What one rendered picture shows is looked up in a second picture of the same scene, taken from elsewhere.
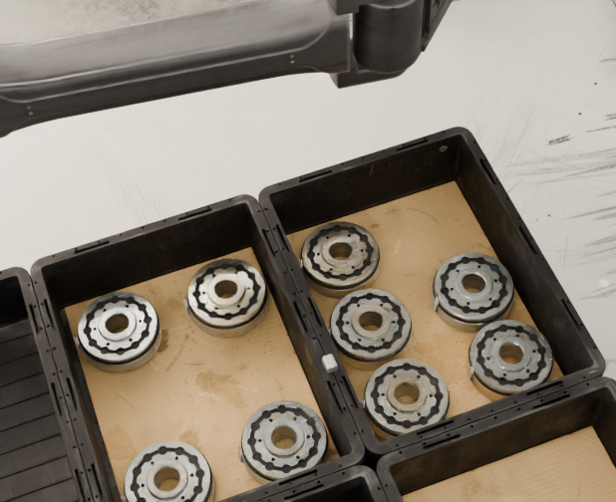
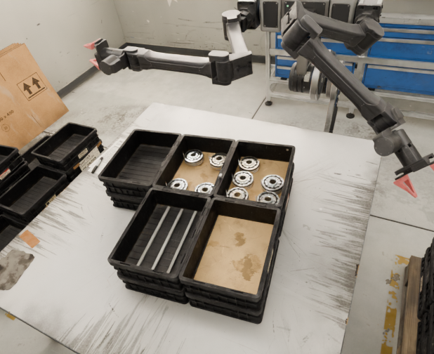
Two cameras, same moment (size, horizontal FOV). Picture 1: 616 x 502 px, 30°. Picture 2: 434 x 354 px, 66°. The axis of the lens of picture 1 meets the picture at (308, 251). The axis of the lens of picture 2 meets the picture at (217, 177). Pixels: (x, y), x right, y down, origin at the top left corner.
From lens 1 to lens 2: 0.77 m
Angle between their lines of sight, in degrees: 29
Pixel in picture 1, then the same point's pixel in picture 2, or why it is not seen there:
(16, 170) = (209, 129)
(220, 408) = (200, 180)
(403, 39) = (222, 72)
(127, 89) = (167, 65)
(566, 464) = (262, 229)
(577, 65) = (358, 159)
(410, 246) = (268, 171)
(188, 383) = (199, 173)
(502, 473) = (246, 223)
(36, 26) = not seen: hidden behind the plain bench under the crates
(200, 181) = not seen: hidden behind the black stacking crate
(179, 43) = (180, 59)
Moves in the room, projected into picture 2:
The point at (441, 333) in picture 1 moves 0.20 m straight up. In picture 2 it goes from (258, 189) to (258, 158)
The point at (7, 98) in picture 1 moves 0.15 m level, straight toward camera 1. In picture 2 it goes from (147, 59) to (129, 79)
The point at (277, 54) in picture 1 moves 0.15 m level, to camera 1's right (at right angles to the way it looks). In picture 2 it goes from (196, 67) to (232, 75)
